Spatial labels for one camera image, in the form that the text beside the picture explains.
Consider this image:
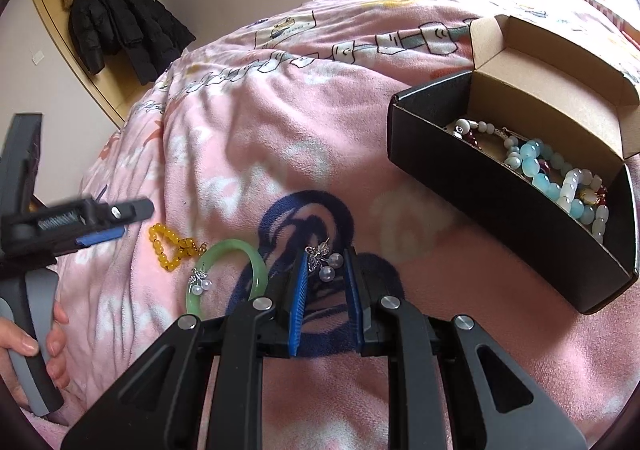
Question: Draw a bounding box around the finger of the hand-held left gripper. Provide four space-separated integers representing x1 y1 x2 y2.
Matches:
82 197 155 232
74 226 127 247

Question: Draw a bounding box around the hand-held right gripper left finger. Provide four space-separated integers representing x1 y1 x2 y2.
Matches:
60 249 309 450

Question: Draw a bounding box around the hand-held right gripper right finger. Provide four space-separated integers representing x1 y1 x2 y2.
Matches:
344 246 588 450

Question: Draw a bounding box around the silver pearl earring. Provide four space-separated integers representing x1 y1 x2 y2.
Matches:
306 239 346 282
188 267 215 296

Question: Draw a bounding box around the yellow bead bracelet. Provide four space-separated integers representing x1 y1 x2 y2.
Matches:
148 223 208 272

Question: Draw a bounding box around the black cardboard box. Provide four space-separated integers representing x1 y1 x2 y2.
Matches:
387 14 640 315

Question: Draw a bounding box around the white blue charm bracelet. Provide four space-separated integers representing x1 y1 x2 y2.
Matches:
452 119 524 169

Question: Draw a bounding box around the light blue bead bracelet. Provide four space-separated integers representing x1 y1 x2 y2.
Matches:
519 139 599 227

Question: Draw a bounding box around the dark red bead bracelet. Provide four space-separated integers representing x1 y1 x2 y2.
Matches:
462 129 609 206

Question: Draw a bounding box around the white bead bracelet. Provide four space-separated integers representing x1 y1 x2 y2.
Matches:
556 168 612 244

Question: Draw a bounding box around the person's left hand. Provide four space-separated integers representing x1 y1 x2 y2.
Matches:
0 301 71 411

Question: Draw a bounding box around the green jade bangle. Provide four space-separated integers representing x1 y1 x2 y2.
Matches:
186 239 269 319

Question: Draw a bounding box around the pink printed blanket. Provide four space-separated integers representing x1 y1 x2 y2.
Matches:
30 0 640 450

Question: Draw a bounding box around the black puffer coat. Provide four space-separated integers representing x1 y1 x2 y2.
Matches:
86 0 197 87

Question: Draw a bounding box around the black coat with fur hood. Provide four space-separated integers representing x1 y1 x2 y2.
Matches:
60 0 108 77

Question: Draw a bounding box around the red white striped box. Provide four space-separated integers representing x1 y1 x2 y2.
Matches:
555 0 640 38

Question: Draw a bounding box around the yellow wooden wall board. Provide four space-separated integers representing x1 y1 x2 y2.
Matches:
27 0 151 129

